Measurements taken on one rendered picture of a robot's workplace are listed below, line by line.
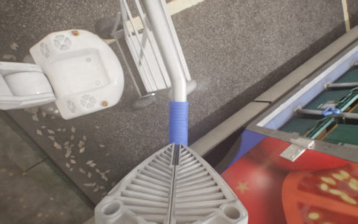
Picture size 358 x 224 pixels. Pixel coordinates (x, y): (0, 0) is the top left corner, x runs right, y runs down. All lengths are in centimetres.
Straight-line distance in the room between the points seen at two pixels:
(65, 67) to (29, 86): 23
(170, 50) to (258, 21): 212
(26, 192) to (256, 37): 287
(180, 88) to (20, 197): 173
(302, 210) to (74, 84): 139
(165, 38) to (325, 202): 75
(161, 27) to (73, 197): 166
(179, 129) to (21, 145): 152
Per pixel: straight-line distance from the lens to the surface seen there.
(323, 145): 100
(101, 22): 134
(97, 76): 118
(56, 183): 171
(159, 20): 25
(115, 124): 148
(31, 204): 185
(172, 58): 23
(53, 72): 129
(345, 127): 139
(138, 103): 121
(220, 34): 189
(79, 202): 177
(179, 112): 23
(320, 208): 77
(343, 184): 84
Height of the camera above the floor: 145
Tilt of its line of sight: 70 degrees down
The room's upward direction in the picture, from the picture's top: 110 degrees clockwise
